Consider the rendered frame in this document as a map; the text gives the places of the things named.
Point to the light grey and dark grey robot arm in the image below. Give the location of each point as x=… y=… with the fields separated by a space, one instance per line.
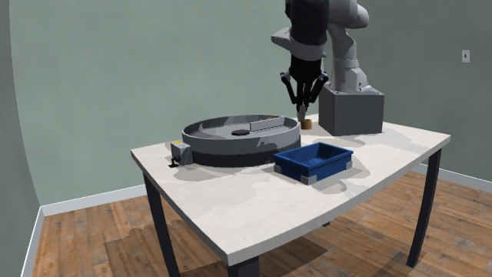
x=306 y=39

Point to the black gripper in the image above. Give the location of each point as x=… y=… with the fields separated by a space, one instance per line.
x=304 y=82

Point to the blue plastic crate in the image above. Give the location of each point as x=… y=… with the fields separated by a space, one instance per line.
x=309 y=165

